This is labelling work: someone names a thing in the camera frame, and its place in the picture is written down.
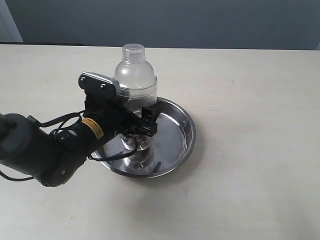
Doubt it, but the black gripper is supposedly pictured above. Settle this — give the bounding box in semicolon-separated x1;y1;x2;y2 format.
83;94;163;137

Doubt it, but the clear plastic shaker bottle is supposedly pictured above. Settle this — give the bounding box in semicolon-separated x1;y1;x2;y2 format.
113;43;158;152

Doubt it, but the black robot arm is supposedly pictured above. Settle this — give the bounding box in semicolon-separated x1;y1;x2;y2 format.
0;93;163;187

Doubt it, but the round stainless steel plate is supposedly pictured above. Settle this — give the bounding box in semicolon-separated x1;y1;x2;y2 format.
92;97;197;179

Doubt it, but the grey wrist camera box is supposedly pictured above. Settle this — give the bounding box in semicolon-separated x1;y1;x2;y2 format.
78;72;121;99

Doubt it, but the black cable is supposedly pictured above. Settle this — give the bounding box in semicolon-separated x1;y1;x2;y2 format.
0;111;138;182

